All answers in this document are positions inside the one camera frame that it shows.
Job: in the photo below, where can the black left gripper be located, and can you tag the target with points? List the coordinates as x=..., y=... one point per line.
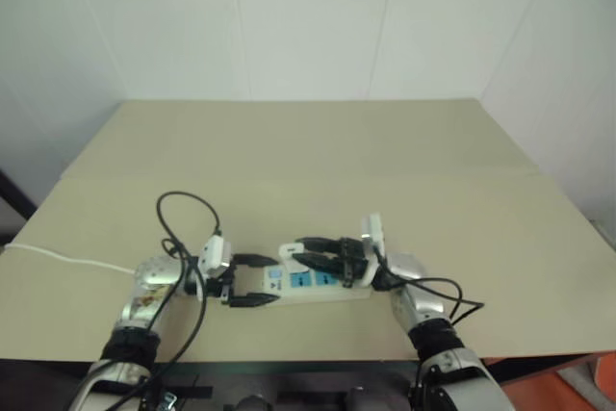
x=224, y=287

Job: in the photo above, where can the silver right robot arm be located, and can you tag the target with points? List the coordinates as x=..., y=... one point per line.
x=423, y=305

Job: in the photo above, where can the white power strip blue sockets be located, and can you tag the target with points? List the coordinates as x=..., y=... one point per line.
x=298, y=293

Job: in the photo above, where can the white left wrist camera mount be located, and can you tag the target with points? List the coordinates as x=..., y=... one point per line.
x=214, y=257

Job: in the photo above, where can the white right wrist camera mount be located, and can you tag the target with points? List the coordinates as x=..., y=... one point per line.
x=373, y=229

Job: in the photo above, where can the small metal clip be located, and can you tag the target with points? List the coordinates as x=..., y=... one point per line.
x=169, y=402

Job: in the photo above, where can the orange furniture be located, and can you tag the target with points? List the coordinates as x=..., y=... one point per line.
x=544, y=392

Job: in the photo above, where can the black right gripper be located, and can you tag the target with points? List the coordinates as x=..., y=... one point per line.
x=352, y=257

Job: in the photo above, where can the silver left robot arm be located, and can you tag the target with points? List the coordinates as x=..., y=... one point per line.
x=149, y=276

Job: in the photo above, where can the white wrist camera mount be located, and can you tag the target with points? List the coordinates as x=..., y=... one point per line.
x=373, y=229
x=214, y=257

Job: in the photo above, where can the dark rounded shape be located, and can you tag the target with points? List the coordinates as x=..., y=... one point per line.
x=250, y=403

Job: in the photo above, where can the dark panel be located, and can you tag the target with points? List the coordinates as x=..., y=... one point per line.
x=14, y=194

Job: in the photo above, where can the white charger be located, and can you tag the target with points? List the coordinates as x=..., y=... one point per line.
x=288, y=249

